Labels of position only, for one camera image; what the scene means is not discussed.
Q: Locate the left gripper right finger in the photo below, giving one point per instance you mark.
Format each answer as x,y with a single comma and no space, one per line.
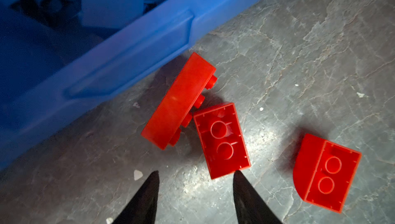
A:
250,207

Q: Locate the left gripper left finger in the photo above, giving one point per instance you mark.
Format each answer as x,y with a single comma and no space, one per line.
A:
142,208

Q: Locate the blue three-compartment bin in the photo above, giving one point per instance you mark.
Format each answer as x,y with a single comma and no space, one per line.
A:
50,76

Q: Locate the red rounded lego brick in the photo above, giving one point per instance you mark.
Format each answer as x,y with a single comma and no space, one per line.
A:
324,171

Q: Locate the red lego upside down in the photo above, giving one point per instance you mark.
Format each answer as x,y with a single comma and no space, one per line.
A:
221,139

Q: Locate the long red lego top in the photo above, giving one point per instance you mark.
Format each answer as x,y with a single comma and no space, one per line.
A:
174,111

